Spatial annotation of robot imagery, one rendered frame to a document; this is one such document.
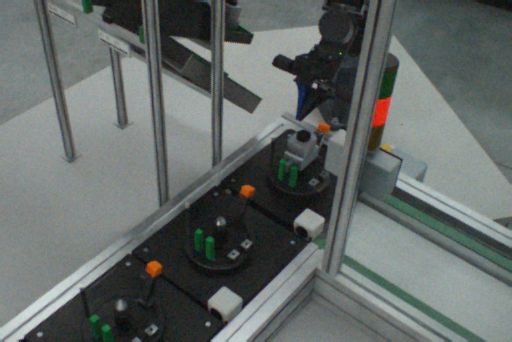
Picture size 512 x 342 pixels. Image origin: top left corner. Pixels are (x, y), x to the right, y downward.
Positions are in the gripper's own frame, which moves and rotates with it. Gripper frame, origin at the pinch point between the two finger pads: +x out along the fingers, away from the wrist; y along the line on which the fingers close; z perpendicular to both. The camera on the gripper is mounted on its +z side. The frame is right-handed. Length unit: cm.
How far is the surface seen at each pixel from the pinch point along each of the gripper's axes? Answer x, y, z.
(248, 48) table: -4, -52, -56
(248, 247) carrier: 27.9, 5.9, 8.2
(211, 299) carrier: 36.6, 7.9, 17.3
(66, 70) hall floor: 48, -192, -129
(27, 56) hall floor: 52, -217, -125
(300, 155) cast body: 10.0, 1.4, -5.3
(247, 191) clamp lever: 19.0, 0.5, 7.7
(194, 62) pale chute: 2.2, -23.1, 6.8
